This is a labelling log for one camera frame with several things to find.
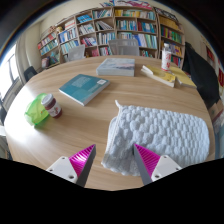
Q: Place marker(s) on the black office chair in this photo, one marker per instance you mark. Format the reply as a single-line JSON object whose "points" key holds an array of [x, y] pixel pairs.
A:
{"points": [[30, 72]]}

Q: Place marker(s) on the small grey chair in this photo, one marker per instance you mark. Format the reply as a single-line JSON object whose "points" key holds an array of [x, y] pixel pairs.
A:
{"points": [[76, 53]]}

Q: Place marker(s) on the grey book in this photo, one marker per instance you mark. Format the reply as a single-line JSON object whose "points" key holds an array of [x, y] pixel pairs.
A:
{"points": [[116, 66]]}

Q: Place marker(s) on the clear plastic bottle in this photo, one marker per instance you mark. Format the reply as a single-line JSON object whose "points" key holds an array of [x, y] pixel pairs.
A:
{"points": [[166, 58]]}

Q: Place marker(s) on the teal book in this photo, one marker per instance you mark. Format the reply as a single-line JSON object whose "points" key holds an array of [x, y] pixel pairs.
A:
{"points": [[83, 88]]}

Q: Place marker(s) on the green plastic bag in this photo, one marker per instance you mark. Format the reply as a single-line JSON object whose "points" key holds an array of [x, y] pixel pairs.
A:
{"points": [[34, 112]]}

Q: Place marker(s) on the white knobbly towel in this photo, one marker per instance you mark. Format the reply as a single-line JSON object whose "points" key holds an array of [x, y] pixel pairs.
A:
{"points": [[163, 133]]}

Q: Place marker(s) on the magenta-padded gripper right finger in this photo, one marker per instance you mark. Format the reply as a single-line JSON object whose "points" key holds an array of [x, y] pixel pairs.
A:
{"points": [[165, 165]]}

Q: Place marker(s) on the grey mesh chair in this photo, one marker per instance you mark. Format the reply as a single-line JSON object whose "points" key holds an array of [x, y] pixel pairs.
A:
{"points": [[123, 47]]}

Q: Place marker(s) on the window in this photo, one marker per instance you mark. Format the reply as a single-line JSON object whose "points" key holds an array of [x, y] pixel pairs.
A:
{"points": [[8, 71]]}

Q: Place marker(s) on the yellow open book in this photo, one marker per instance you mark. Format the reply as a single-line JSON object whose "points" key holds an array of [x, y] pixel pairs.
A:
{"points": [[158, 76]]}

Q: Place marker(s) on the wooden bookshelf unit with books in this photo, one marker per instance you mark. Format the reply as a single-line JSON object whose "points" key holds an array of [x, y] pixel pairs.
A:
{"points": [[130, 28]]}

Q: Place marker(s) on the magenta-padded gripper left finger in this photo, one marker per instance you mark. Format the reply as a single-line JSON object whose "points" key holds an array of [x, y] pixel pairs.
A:
{"points": [[63, 166]]}

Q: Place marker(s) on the black hanging coat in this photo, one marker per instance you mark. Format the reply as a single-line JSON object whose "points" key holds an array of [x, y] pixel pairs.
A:
{"points": [[201, 73]]}

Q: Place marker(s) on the small jar with white lid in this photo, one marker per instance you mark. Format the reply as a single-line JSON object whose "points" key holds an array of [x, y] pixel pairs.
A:
{"points": [[52, 106]]}

